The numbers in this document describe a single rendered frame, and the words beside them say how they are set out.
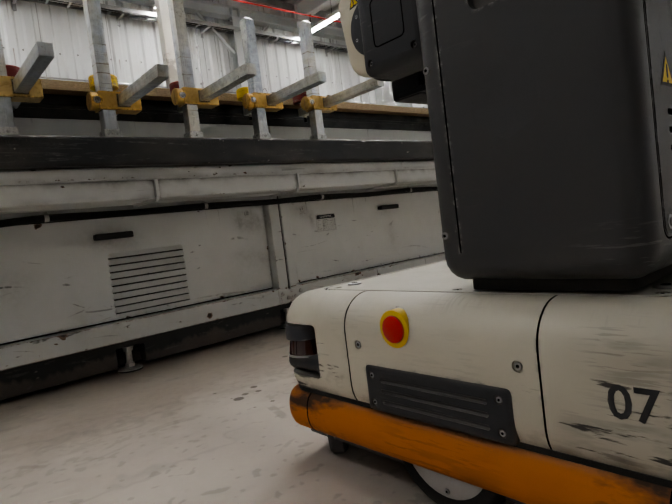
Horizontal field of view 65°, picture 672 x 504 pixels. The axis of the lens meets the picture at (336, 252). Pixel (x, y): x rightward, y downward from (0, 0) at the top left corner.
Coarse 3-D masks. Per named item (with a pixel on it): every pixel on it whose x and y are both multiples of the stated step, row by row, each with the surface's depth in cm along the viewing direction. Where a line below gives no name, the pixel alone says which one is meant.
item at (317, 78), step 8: (320, 72) 157; (304, 80) 162; (312, 80) 159; (320, 80) 157; (288, 88) 168; (296, 88) 165; (304, 88) 163; (272, 96) 175; (280, 96) 172; (288, 96) 170; (272, 104) 178; (248, 112) 187
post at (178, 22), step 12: (168, 0) 160; (180, 0) 160; (180, 12) 159; (180, 24) 159; (180, 36) 159; (180, 48) 159; (180, 60) 159; (180, 72) 160; (192, 72) 161; (180, 84) 161; (192, 84) 161; (192, 108) 161; (192, 120) 160
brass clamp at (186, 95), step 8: (176, 88) 158; (184, 88) 158; (192, 88) 160; (200, 88) 162; (176, 96) 158; (184, 96) 158; (192, 96) 160; (176, 104) 159; (184, 104) 160; (200, 104) 162; (208, 104) 163; (216, 104) 165
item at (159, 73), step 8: (160, 64) 125; (152, 72) 126; (160, 72) 125; (168, 72) 126; (136, 80) 134; (144, 80) 130; (152, 80) 127; (160, 80) 128; (128, 88) 139; (136, 88) 135; (144, 88) 133; (152, 88) 133; (120, 96) 144; (128, 96) 139; (136, 96) 139; (120, 104) 144; (128, 104) 145
